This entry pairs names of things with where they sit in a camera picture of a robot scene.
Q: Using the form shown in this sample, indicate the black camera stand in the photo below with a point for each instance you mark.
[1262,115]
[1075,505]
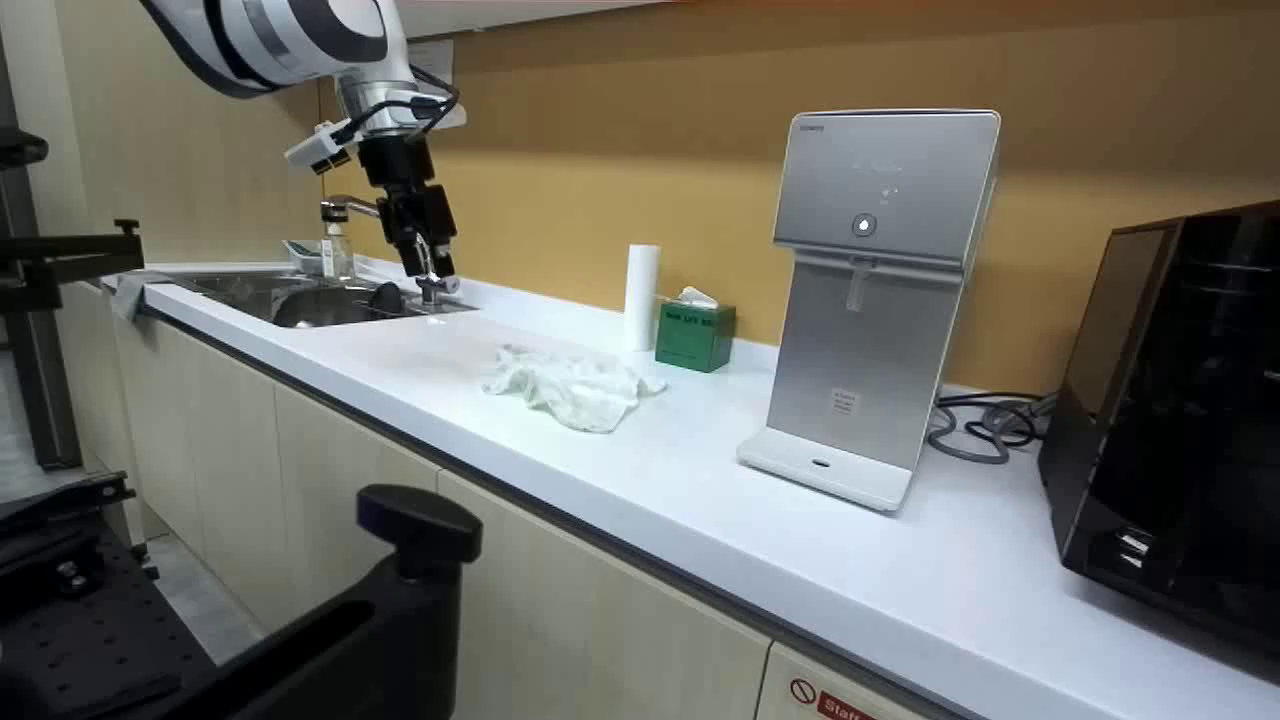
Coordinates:
[40,292]

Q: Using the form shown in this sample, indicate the green tissue box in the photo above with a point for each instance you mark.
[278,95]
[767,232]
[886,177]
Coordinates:
[694,337]

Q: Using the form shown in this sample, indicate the red warning sticker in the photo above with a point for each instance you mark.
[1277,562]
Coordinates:
[825,702]

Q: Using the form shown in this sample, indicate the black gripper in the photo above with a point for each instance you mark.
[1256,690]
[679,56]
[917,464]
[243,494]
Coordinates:
[418,213]

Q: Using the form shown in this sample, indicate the clear plastic bag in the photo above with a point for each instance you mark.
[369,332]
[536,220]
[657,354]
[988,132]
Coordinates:
[575,382]

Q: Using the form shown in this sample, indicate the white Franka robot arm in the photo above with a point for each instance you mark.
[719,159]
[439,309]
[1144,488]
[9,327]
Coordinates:
[287,32]

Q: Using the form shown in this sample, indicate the stainless steel sink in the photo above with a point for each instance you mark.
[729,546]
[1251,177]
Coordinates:
[294,299]

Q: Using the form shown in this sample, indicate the clear soap bottle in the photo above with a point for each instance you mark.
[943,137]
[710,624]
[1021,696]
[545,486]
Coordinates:
[337,255]

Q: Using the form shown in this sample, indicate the chrome faucet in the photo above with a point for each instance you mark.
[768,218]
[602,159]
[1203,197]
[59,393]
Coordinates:
[350,207]

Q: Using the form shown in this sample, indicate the black robot cart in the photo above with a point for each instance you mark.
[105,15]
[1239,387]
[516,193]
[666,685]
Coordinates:
[321,640]

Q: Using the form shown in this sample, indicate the silver water dispenser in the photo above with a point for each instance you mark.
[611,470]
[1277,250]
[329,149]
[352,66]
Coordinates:
[867,322]

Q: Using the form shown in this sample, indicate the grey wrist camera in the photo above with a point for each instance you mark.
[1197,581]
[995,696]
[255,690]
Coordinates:
[317,146]

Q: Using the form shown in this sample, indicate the beige counter cabinet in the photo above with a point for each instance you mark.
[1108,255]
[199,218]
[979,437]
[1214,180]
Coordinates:
[403,562]

